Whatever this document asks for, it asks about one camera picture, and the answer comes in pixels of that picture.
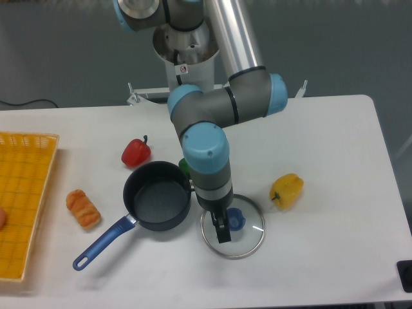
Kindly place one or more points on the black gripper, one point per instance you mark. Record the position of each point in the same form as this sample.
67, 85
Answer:
218, 207

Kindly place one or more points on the dark saucepan blue handle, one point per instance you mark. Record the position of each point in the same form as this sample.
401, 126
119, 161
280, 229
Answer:
157, 197

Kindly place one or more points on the green bell pepper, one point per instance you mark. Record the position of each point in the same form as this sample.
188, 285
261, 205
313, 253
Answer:
182, 164

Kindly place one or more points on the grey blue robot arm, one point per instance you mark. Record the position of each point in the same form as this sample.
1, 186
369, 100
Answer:
219, 80

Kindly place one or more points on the glass lid blue knob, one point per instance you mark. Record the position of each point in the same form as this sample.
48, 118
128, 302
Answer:
246, 226

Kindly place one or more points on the yellow bell pepper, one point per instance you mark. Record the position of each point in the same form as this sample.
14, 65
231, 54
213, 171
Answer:
285, 191

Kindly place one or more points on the red bell pepper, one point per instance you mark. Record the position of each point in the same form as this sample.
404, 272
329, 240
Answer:
136, 152

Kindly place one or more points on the orange bread loaf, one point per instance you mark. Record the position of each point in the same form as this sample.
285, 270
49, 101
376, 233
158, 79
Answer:
82, 208

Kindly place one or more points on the black corner device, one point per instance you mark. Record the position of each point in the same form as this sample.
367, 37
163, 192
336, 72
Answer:
405, 274

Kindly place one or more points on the yellow woven basket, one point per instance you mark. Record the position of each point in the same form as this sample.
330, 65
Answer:
26, 163

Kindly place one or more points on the white left mounting bracket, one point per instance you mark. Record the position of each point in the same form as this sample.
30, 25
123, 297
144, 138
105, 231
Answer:
154, 95

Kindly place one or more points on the white mounting bracket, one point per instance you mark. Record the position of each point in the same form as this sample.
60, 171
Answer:
302, 90
154, 95

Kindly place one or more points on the white right mounting bracket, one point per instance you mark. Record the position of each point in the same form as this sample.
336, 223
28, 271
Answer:
302, 90

